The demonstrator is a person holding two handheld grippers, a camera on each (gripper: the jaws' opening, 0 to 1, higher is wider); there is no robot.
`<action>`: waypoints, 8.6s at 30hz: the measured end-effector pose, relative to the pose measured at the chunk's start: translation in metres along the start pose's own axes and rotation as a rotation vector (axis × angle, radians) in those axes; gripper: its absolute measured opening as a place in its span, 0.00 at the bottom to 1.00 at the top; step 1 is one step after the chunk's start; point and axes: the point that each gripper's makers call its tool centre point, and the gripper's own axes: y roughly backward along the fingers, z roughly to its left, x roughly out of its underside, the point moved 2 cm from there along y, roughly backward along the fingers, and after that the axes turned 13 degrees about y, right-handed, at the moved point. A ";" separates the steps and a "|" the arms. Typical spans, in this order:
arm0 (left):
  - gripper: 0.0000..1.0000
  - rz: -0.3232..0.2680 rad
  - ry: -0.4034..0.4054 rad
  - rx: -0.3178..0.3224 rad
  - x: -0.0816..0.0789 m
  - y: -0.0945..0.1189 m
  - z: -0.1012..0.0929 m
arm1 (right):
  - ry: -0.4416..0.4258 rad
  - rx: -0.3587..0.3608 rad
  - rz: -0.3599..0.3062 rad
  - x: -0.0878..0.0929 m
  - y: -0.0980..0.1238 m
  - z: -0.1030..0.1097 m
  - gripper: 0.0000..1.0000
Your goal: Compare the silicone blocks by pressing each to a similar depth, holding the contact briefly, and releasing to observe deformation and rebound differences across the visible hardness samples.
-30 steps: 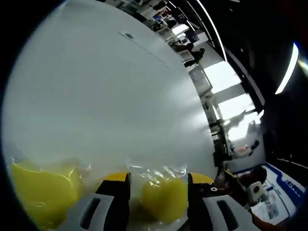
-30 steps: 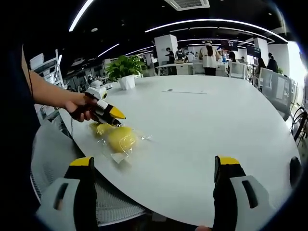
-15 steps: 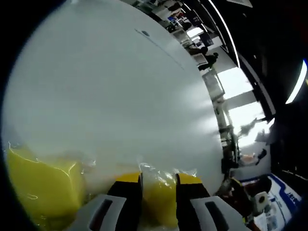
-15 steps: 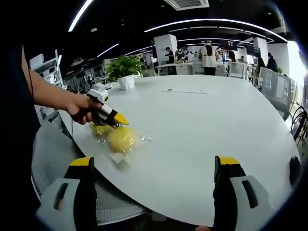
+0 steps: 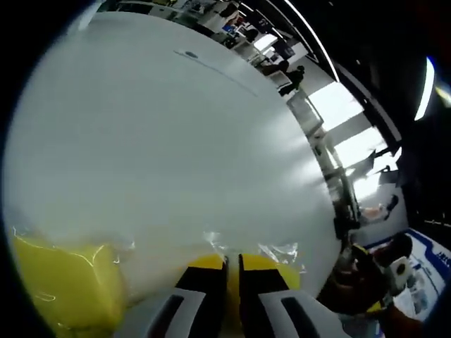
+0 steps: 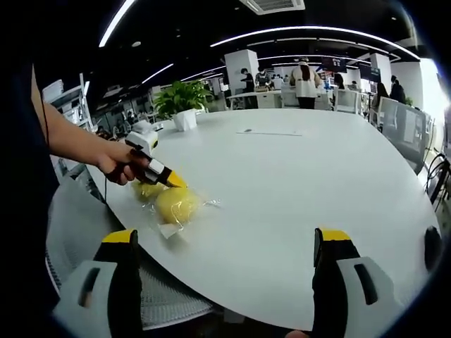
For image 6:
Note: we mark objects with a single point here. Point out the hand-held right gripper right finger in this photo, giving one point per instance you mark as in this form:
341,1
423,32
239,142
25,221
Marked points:
331,281

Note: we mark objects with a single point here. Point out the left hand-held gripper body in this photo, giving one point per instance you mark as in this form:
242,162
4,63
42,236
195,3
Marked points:
142,141

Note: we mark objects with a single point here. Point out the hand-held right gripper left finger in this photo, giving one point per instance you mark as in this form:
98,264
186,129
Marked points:
121,281

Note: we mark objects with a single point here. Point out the yellow cylindrical silicone block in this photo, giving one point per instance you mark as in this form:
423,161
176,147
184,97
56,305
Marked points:
146,193

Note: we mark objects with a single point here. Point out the yellow round silicone block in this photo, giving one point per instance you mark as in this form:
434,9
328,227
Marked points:
178,207

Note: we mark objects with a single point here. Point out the person's left hand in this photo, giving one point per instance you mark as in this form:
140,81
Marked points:
116,162

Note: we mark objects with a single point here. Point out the person's right hand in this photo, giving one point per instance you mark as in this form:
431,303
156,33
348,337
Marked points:
299,334

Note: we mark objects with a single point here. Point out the green potted plant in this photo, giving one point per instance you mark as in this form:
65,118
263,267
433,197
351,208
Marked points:
183,95

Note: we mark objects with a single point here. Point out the short ceiling light strip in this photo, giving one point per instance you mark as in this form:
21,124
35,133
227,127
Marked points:
158,73

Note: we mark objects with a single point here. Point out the grey mesh office chair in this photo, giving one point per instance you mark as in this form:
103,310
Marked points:
77,225

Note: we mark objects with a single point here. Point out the white metal shelf rack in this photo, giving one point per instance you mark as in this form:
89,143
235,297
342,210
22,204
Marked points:
84,95

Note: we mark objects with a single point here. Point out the white storage bin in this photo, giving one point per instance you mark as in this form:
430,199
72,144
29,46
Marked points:
53,88

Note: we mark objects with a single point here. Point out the black chair armrest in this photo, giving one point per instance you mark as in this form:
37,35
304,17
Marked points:
433,248

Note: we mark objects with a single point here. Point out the person's dark shirt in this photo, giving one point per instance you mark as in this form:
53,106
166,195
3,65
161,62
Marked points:
21,211

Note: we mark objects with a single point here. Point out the white office desk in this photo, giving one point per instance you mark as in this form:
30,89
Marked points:
267,100

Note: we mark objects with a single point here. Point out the white office chair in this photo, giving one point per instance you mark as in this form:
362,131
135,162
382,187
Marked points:
347,100
289,96

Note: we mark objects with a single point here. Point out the ceiling air vent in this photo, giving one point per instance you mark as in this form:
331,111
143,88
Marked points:
271,5

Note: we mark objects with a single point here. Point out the curved ceiling light strip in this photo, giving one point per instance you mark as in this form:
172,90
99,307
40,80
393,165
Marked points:
317,31

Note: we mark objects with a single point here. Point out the black frame chair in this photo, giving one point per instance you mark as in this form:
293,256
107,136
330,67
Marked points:
435,169

